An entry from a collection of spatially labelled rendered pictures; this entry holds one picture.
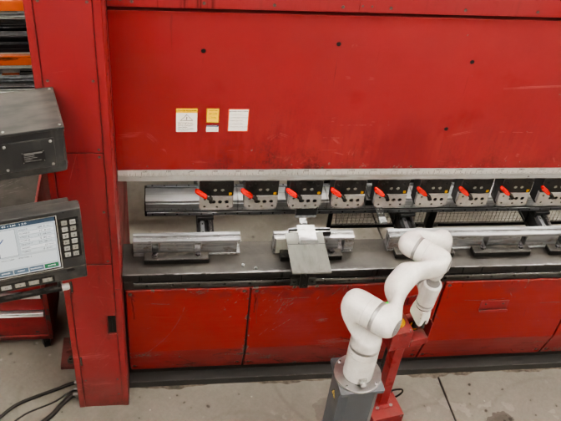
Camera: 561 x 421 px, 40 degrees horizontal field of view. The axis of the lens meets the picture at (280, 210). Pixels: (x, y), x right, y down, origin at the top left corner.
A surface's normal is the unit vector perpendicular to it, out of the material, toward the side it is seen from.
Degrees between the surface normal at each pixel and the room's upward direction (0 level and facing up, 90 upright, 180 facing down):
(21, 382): 0
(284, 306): 90
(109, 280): 90
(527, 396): 0
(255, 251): 0
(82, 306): 90
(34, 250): 90
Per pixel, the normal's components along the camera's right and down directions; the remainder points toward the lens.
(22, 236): 0.36, 0.64
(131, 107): 0.12, 0.67
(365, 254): 0.09, -0.75
